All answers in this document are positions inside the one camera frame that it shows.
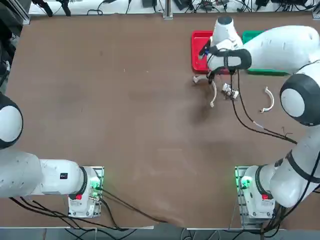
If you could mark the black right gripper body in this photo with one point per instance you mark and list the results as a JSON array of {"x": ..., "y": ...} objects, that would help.
[{"x": 207, "y": 46}]

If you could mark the large white pipe clamp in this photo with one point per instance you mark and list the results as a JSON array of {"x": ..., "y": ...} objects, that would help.
[{"x": 214, "y": 95}]

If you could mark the small white pipe clamp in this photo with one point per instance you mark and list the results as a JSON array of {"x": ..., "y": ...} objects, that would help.
[{"x": 272, "y": 100}]

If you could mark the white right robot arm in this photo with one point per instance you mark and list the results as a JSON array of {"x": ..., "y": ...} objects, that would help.
[{"x": 280, "y": 47}]

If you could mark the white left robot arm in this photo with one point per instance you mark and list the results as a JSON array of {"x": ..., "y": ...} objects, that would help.
[{"x": 25, "y": 172}]

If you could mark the red plastic tray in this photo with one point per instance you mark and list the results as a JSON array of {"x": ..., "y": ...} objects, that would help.
[{"x": 197, "y": 62}]

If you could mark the green plastic tray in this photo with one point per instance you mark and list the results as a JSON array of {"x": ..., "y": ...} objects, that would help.
[{"x": 265, "y": 72}]

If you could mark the aluminium table corner profile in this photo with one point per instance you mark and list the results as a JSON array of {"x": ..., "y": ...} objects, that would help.
[
  {"x": 316, "y": 13},
  {"x": 24, "y": 15}
]

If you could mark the black power strip orange switches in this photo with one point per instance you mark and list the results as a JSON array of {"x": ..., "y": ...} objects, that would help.
[{"x": 206, "y": 2}]

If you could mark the black power adapter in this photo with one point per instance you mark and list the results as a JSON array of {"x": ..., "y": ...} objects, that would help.
[{"x": 149, "y": 3}]

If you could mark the black stand leg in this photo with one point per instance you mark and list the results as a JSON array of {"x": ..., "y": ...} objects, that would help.
[
  {"x": 46, "y": 7},
  {"x": 65, "y": 7}
]

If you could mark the aluminium camera mount post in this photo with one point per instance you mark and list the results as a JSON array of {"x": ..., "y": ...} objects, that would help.
[{"x": 168, "y": 10}]

